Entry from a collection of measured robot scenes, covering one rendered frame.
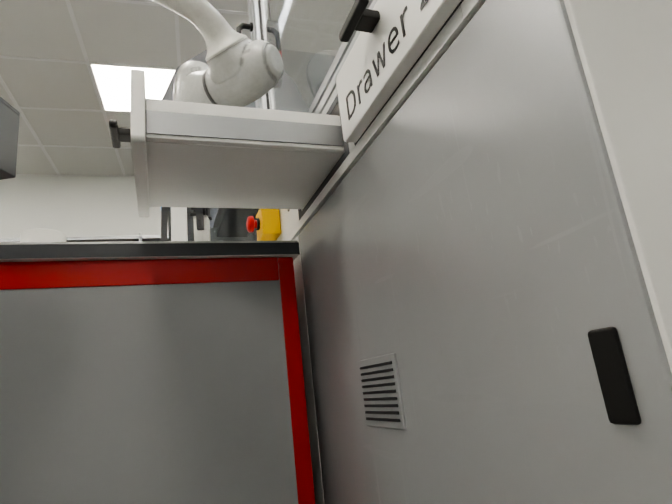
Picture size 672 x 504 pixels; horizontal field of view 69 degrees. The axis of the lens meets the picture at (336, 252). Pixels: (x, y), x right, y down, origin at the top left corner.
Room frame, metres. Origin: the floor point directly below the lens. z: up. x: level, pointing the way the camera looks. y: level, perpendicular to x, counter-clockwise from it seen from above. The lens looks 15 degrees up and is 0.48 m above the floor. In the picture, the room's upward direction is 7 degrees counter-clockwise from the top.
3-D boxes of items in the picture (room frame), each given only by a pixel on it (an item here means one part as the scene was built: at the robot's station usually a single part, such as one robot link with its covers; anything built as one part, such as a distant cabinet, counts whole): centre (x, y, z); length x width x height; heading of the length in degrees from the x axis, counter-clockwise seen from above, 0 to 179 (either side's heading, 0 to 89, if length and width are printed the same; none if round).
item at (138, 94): (0.69, 0.29, 0.87); 0.29 x 0.02 x 0.11; 21
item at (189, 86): (0.99, 0.27, 1.18); 0.13 x 0.11 x 0.16; 60
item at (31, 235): (0.81, 0.51, 0.78); 0.07 x 0.07 x 0.04
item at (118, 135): (0.68, 0.32, 0.91); 0.07 x 0.04 x 0.01; 21
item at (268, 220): (1.10, 0.16, 0.88); 0.07 x 0.05 x 0.07; 21
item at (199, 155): (0.77, 0.09, 0.86); 0.40 x 0.26 x 0.06; 111
